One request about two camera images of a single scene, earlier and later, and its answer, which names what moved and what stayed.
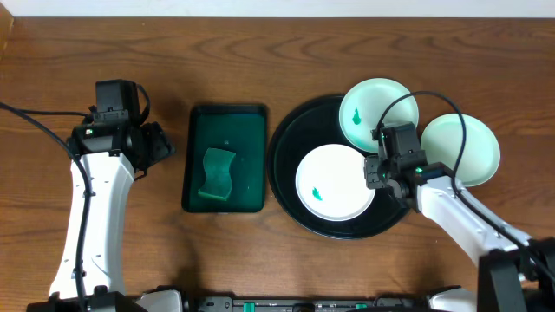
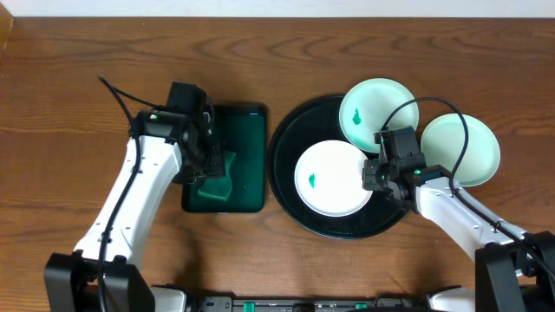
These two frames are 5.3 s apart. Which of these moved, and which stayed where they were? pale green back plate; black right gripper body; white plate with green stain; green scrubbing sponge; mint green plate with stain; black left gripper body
Moved: black left gripper body; white plate with green stain
Stayed: pale green back plate; green scrubbing sponge; black right gripper body; mint green plate with stain
